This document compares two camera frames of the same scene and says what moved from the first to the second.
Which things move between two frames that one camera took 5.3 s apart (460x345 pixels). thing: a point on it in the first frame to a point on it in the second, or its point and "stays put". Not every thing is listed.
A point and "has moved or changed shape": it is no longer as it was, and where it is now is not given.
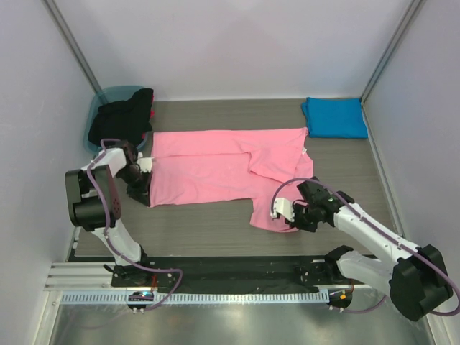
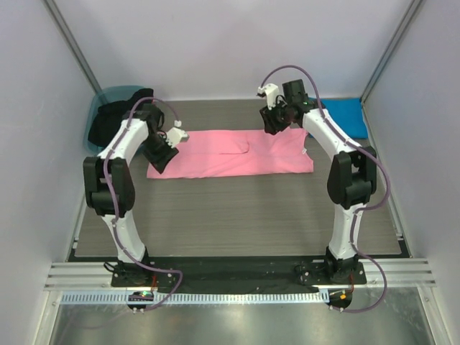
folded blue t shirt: x=337 y=118 stays put
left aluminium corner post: x=72 y=43 stays put
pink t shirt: x=247 y=164 has moved or changed shape
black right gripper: x=302 y=218 to x=271 y=121
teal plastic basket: x=103 y=94 stays put
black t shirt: x=127 y=120 stays put
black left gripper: x=141 y=194 to x=160 y=162
